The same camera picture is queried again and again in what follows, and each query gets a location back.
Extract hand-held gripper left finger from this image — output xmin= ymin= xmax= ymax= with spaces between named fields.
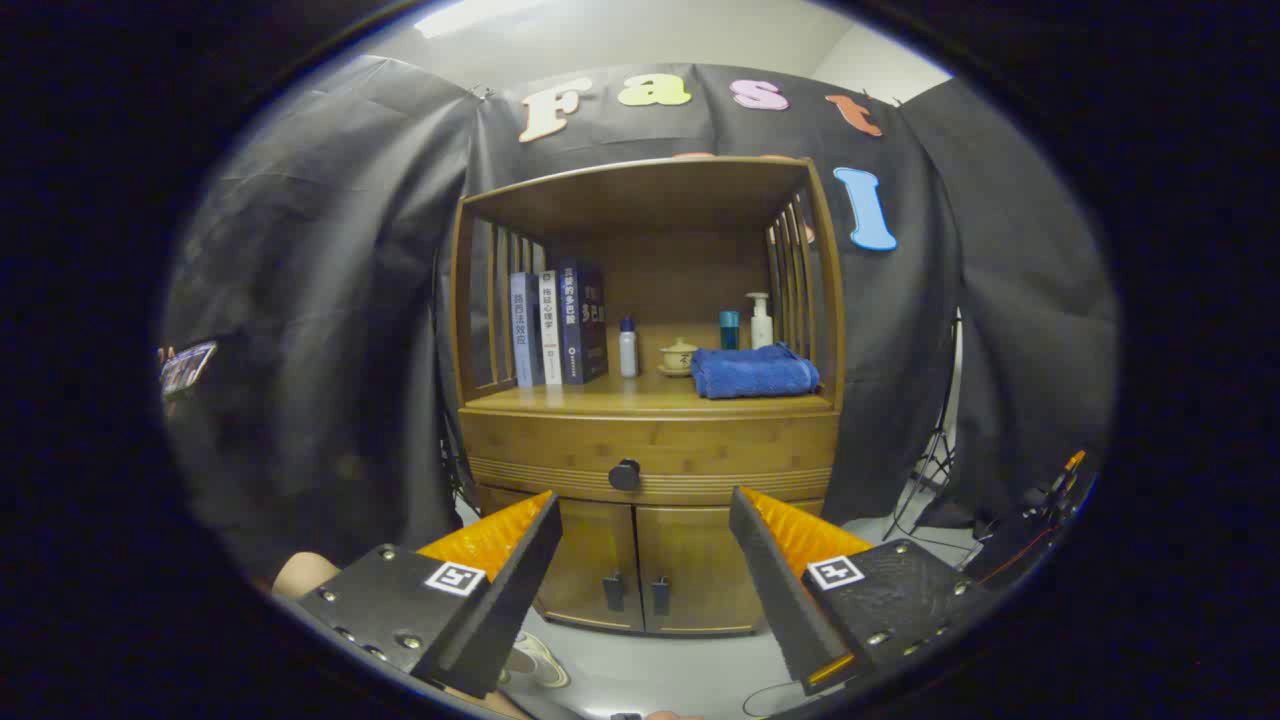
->
xmin=298 ymin=489 xmax=564 ymax=700

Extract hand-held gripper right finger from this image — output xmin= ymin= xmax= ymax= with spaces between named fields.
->
xmin=728 ymin=486 xmax=991 ymax=697

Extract wooden drawer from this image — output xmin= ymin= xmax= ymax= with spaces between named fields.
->
xmin=458 ymin=410 xmax=841 ymax=506

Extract wooden cabinet door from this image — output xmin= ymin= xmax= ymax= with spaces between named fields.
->
xmin=634 ymin=500 xmax=769 ymax=637
xmin=535 ymin=498 xmax=645 ymax=633

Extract wooden countertop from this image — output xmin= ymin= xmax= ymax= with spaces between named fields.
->
xmin=462 ymin=372 xmax=836 ymax=419

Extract wooden cabinet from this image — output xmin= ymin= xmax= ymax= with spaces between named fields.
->
xmin=447 ymin=155 xmax=847 ymax=637

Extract person's white shoe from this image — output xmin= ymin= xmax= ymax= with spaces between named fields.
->
xmin=500 ymin=630 xmax=571 ymax=691

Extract black tripod stand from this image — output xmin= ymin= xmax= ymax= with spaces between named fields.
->
xmin=885 ymin=310 xmax=966 ymax=541

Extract blue folded towel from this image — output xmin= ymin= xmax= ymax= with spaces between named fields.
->
xmin=690 ymin=342 xmax=821 ymax=401

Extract black device with orange part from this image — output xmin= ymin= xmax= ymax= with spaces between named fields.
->
xmin=975 ymin=450 xmax=1091 ymax=591

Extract pale blue-grey book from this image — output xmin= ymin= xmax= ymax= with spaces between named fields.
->
xmin=509 ymin=272 xmax=546 ymax=389

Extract white book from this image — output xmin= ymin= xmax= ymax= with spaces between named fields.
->
xmin=538 ymin=269 xmax=564 ymax=387

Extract dark blue book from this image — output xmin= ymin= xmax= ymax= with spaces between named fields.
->
xmin=557 ymin=260 xmax=609 ymax=385

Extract phone with lit screen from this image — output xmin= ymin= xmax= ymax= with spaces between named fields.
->
xmin=158 ymin=340 xmax=218 ymax=401

